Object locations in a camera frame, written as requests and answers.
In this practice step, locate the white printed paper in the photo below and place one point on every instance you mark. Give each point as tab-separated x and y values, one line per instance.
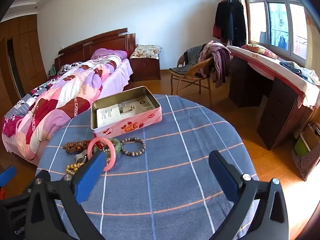
107	116

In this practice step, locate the floral pillow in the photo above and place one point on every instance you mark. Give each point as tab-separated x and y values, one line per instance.
260	50

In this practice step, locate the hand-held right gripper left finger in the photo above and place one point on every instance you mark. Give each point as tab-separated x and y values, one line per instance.
90	177

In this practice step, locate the black and white print pillow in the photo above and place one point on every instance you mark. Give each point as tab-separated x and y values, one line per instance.
66	68

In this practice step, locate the wicker chair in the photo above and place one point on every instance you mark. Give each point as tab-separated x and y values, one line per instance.
186	78

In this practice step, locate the woven basket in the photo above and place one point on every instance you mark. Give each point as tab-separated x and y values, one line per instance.
307	165

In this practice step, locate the window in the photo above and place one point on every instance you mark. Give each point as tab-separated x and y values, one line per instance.
277	25

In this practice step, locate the dark grey garment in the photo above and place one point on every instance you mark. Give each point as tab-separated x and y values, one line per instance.
192	55

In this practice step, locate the pink patchwork quilt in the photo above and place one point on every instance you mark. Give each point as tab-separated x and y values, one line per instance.
62	100

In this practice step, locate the hanging red garment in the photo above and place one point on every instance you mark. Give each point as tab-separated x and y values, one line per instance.
216	31

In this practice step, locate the wooden wardrobe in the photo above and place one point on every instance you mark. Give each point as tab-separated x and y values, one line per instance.
22	55

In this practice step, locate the hanging black coats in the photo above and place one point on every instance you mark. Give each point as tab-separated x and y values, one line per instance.
231	20

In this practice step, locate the pink tin box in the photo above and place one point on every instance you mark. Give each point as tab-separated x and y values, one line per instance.
140	122

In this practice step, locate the green container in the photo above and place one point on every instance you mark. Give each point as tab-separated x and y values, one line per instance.
301	146

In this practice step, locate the wide silver bangle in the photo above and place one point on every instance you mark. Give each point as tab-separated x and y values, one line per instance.
80	158

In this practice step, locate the pink bangle with red ribbon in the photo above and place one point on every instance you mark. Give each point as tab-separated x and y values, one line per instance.
113	155

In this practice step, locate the dark wooden desk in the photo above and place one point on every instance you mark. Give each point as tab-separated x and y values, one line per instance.
275	110

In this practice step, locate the floral cushion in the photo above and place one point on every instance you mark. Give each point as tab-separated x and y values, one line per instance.
145	51

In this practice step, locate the pink and purple garments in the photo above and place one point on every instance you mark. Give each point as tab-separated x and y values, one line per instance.
217	60

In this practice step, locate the newspaper sheet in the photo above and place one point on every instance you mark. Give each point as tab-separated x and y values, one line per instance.
136	105

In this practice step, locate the wooden bed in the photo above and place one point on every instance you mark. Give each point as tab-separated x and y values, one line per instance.
125	70

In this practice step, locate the green jade bangle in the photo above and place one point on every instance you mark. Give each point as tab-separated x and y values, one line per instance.
117	145

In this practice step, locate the white and red desk cloth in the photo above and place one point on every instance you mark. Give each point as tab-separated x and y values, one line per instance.
282	76

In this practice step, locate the pile of folded clothes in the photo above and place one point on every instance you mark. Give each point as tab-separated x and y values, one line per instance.
300	70

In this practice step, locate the cardboard box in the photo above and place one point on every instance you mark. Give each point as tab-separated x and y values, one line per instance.
311	136

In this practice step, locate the teal bag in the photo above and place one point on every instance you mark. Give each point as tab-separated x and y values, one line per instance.
51	71

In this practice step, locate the purple pillow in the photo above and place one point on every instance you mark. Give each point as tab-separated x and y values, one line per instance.
110	53

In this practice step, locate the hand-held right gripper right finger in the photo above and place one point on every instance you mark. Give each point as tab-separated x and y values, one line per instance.
225	177

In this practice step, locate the wooden nightstand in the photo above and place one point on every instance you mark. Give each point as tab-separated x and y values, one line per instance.
145	70

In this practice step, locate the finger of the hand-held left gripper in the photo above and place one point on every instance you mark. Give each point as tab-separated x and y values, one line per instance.
7	174

